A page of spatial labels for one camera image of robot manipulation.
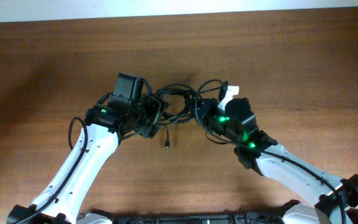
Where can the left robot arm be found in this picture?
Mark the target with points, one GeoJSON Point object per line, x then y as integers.
{"type": "Point", "coordinates": [131, 109]}

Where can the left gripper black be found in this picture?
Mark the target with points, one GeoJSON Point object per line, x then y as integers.
{"type": "Point", "coordinates": [152, 102]}

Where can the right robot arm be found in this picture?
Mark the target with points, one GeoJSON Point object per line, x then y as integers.
{"type": "Point", "coordinates": [328, 198]}

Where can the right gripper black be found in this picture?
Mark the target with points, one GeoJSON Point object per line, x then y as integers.
{"type": "Point", "coordinates": [207, 104]}

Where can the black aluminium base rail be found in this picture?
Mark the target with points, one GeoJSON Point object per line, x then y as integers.
{"type": "Point", "coordinates": [103, 217]}

